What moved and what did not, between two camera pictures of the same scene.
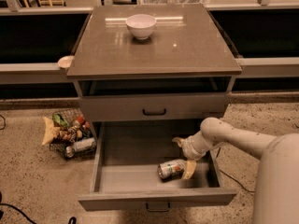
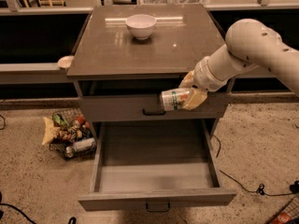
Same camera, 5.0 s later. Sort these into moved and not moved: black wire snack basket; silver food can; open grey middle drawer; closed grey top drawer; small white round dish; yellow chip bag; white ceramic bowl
Moved: silver food can
Not moved: open grey middle drawer; small white round dish; closed grey top drawer; white ceramic bowl; yellow chip bag; black wire snack basket
